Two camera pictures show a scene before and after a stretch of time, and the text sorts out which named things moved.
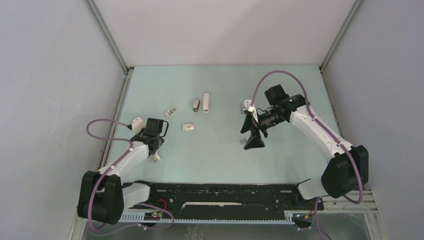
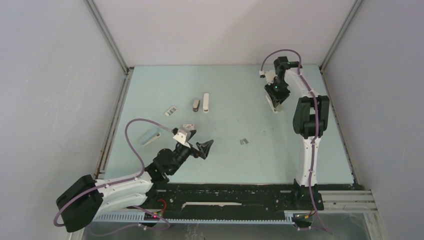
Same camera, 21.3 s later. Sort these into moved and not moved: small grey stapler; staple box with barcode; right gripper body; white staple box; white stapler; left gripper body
Moved: left gripper body; right gripper body
Not moved: small grey stapler; white stapler; white staple box; staple box with barcode
